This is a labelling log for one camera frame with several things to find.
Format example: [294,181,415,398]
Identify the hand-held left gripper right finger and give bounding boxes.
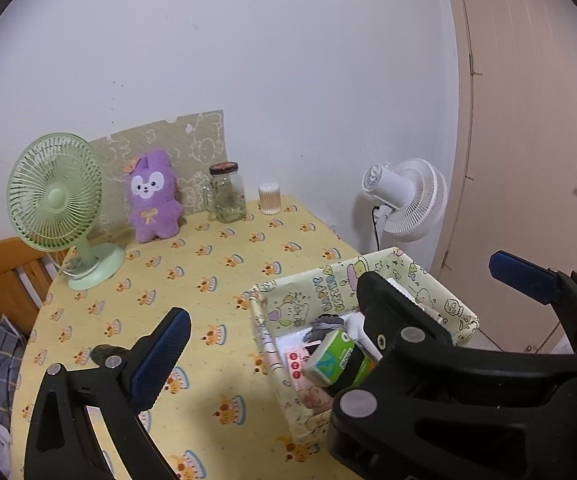
[326,251,577,480]

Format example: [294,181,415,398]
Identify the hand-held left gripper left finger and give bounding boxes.
[23,306,192,480]

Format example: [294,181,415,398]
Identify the white packet with red dots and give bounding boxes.
[283,345,334,411]

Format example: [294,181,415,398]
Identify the cartoon printed storage box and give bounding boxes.
[246,246,480,446]

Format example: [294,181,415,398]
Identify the dark grey socks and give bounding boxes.
[303,313,347,348]

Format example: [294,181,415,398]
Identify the green white tissue packet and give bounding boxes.
[303,329,377,386]

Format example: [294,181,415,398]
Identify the white towel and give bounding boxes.
[345,312,384,361]

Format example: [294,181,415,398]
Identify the dark cloth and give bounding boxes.
[92,344,132,367]

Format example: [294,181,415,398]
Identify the yellow printed tablecloth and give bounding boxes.
[11,197,369,480]

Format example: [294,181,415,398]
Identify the beige door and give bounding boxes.
[429,0,577,356]

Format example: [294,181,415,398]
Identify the white standing fan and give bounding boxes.
[361,158,448,243]

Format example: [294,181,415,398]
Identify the purple plush rabbit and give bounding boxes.
[127,149,183,244]

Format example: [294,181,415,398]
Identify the glass jar with lid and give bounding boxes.
[203,161,248,224]

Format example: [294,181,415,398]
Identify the cotton swab container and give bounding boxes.
[258,182,282,216]

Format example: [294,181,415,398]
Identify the green desk fan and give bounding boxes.
[7,132,126,291]

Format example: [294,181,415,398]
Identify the beige cartoon printed board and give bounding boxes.
[88,109,229,241]

